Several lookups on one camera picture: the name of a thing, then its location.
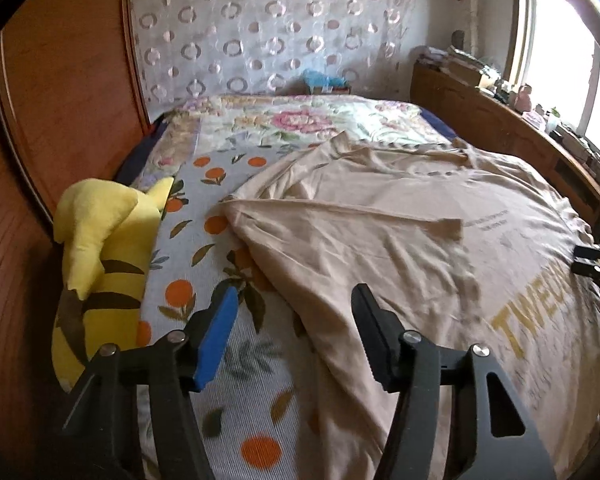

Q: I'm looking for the blue plastic bag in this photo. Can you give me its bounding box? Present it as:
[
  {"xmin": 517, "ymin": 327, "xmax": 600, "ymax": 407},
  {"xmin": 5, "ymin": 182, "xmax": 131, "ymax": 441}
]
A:
[{"xmin": 300, "ymin": 68, "xmax": 353, "ymax": 95}]

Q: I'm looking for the row of small bottles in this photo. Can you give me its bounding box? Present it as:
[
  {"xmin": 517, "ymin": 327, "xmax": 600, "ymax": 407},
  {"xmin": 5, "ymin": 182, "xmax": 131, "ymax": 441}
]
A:
[{"xmin": 530, "ymin": 104, "xmax": 600, "ymax": 188}]

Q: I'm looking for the beige t-shirt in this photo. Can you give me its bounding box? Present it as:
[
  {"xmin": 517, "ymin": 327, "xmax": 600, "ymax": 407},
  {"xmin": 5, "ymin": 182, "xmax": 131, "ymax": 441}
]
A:
[{"xmin": 222, "ymin": 131, "xmax": 600, "ymax": 480}]

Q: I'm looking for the floral quilt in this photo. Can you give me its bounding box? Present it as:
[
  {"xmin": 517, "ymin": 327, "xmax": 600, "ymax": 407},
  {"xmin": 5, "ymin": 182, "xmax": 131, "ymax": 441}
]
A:
[{"xmin": 130, "ymin": 94, "xmax": 453, "ymax": 191}]

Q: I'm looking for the stack of books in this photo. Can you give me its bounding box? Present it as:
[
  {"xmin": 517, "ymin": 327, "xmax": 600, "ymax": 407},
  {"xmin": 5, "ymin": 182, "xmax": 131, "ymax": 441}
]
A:
[{"xmin": 415, "ymin": 45, "xmax": 501, "ymax": 93}]

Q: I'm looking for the circle pattern sheer curtain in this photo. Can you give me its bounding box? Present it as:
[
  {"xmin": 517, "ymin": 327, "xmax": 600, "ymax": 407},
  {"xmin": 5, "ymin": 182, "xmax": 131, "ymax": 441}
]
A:
[{"xmin": 125, "ymin": 0, "xmax": 421, "ymax": 111}]

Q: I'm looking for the orange fruit print bed sheet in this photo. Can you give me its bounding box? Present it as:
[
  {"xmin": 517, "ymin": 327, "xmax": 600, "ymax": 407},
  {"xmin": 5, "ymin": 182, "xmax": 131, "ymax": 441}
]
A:
[{"xmin": 130, "ymin": 149, "xmax": 326, "ymax": 480}]

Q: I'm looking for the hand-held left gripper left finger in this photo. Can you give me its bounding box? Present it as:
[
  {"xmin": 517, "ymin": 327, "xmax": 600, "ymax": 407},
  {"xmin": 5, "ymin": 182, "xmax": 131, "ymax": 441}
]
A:
[{"xmin": 62, "ymin": 286, "xmax": 241, "ymax": 480}]

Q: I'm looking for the wooden headboard shelf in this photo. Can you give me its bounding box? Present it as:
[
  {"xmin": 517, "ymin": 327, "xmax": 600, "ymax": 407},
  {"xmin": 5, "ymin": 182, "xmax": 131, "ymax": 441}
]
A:
[{"xmin": 411, "ymin": 62, "xmax": 600, "ymax": 221}]

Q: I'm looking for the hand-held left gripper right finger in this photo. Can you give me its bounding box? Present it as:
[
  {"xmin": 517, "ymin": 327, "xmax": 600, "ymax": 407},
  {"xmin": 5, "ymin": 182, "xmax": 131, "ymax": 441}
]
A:
[{"xmin": 351, "ymin": 283, "xmax": 556, "ymax": 480}]

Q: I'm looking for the yellow plush toy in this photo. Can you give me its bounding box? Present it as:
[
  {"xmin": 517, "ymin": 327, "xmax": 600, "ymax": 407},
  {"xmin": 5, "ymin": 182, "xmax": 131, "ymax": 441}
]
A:
[{"xmin": 51, "ymin": 176, "xmax": 176, "ymax": 395}]

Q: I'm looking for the window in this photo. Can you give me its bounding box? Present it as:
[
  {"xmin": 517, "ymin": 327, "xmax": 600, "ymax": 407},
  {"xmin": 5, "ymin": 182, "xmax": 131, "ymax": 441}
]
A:
[{"xmin": 505, "ymin": 0, "xmax": 600, "ymax": 161}]

